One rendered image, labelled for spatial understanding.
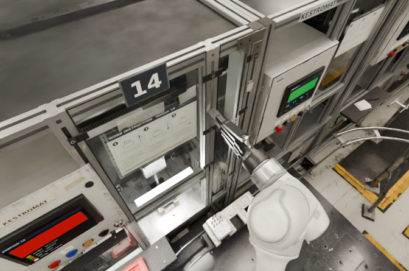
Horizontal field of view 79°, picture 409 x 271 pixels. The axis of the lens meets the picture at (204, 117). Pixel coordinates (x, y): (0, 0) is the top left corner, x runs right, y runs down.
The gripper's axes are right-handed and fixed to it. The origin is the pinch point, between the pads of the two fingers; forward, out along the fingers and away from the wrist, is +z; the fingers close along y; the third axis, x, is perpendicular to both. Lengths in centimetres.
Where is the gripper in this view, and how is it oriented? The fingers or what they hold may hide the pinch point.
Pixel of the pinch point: (216, 117)
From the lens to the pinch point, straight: 79.0
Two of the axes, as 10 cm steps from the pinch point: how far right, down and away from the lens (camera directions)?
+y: 0.1, 5.4, 8.4
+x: 8.1, -5.0, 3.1
